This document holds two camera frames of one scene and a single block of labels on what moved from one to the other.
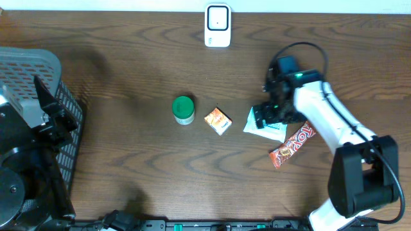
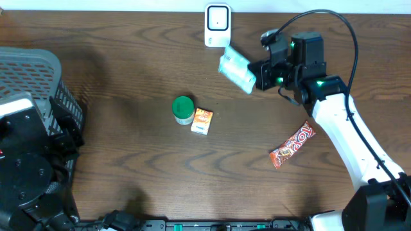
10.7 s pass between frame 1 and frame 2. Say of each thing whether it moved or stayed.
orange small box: moved
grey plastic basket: stayed
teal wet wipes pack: moved
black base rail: stayed
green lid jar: stayed
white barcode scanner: stayed
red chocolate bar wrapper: stayed
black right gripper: moved
